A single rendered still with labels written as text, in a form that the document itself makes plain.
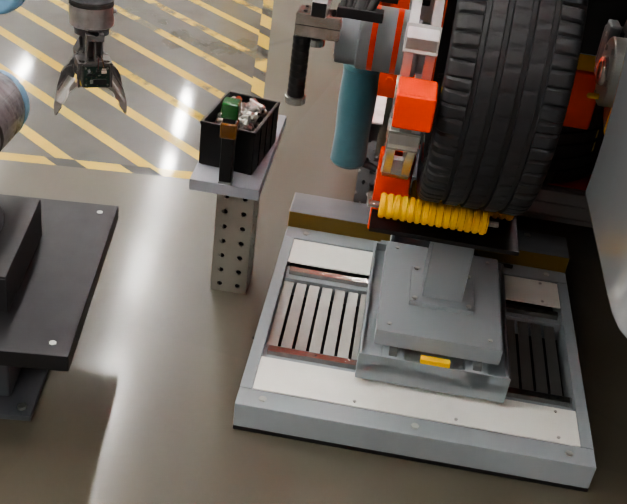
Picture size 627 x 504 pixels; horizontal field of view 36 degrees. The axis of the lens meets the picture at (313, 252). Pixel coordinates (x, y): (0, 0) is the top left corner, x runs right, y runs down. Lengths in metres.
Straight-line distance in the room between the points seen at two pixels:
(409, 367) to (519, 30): 0.87
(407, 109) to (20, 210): 0.94
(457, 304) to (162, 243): 0.95
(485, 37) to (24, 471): 1.31
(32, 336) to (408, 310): 0.88
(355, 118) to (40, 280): 0.81
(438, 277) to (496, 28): 0.75
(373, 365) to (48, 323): 0.76
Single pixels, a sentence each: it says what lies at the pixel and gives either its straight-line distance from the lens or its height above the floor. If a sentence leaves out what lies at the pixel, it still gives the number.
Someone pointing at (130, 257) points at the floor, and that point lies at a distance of 2.84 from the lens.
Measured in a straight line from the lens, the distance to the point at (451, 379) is 2.34.
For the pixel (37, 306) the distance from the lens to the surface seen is 2.16.
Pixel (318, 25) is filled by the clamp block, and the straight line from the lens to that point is 1.96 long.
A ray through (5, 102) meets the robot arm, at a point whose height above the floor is 0.63.
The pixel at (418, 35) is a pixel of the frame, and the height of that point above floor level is 0.97.
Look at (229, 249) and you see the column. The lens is 2.65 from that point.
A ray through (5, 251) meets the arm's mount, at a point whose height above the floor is 0.39.
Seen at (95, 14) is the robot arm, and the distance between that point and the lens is 2.05.
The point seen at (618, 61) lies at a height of 0.90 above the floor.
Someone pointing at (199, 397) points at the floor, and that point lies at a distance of 2.38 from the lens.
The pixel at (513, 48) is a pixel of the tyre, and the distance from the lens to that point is 1.85.
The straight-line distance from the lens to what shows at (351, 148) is 2.36.
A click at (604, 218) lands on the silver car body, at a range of 1.72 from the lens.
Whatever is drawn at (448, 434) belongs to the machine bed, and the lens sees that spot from 2.28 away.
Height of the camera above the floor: 1.60
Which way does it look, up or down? 33 degrees down
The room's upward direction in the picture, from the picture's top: 8 degrees clockwise
